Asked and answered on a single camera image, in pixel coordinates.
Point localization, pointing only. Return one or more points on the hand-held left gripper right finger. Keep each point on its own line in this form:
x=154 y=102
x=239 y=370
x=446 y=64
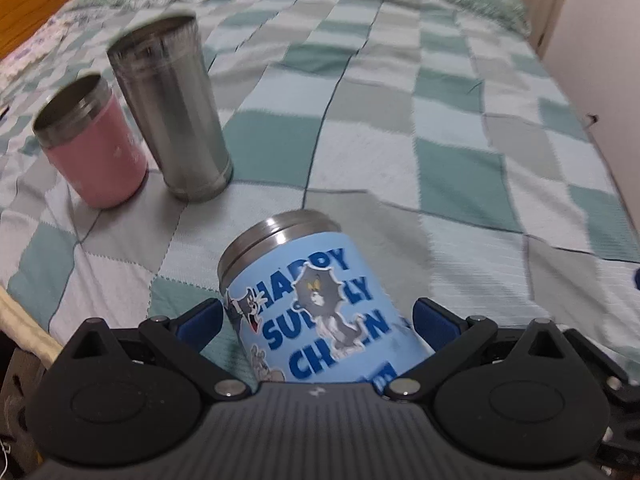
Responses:
x=436 y=325

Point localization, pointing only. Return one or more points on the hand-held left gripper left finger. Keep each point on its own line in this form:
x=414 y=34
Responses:
x=202 y=322

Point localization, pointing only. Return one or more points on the blue cartoon print cup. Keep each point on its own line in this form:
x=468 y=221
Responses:
x=312 y=310

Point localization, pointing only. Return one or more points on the pink steel cup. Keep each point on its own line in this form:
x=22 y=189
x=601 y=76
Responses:
x=90 y=142

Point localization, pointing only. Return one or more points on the tall silver steel cup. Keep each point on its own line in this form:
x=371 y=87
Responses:
x=167 y=105

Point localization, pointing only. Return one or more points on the green checkered blanket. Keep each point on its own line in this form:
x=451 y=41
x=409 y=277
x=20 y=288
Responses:
x=350 y=135

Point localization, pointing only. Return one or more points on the floral patterned cloth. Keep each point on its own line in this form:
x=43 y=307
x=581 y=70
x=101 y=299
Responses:
x=30 y=47

